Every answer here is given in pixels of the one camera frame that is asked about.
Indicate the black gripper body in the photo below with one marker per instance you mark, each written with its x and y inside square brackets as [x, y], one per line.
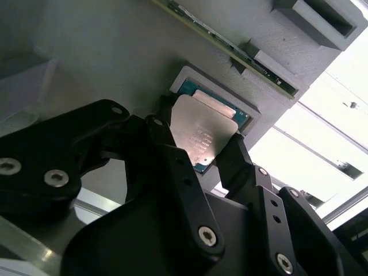
[138, 241]

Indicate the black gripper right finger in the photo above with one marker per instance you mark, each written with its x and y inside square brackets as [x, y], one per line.
[302, 230]

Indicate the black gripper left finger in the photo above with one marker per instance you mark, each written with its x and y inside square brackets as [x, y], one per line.
[43, 149]

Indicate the silver CPU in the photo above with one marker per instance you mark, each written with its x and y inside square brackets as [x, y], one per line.
[201, 129]

